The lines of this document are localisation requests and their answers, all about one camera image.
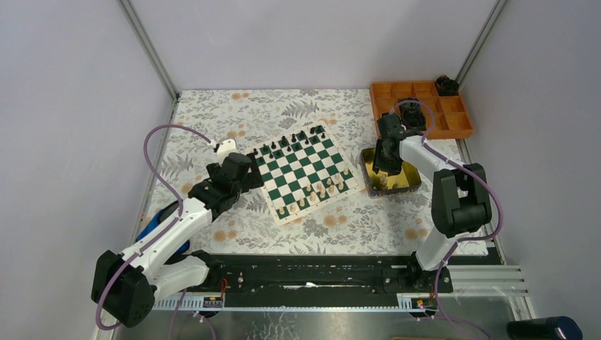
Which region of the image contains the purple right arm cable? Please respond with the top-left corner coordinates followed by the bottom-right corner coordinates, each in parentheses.
top-left (389, 99), bottom-right (504, 340)

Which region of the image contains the gold chess piece tin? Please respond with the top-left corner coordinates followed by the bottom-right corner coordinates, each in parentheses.
top-left (360, 148), bottom-right (422, 198)

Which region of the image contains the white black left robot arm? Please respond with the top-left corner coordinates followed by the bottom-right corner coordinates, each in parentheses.
top-left (91, 152), bottom-right (264, 327)

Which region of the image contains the wooden compartment tray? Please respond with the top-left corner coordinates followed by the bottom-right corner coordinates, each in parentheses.
top-left (369, 81), bottom-right (475, 140)

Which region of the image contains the black coil outside tray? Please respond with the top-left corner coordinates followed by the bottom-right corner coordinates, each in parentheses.
top-left (434, 75), bottom-right (459, 96)

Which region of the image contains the dark cylinder bottom right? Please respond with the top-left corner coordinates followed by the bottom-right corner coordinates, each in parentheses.
top-left (506, 316), bottom-right (583, 340)

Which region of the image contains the black mounting base rail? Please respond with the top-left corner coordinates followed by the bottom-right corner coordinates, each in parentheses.
top-left (188, 253), bottom-right (454, 308)

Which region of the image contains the black coil tray lower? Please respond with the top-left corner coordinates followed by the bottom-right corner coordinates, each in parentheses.
top-left (401, 110), bottom-right (426, 131)

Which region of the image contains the black coil tray upper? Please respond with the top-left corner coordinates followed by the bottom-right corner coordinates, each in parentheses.
top-left (398, 97), bottom-right (421, 113)

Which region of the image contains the blue object under arm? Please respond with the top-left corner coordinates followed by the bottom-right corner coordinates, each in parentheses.
top-left (136, 201), bottom-right (191, 256)

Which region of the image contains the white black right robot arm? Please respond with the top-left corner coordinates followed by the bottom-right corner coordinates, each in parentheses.
top-left (372, 114), bottom-right (492, 292)

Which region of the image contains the green white chess board mat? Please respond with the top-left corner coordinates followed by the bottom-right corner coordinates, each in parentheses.
top-left (245, 121), bottom-right (365, 225)

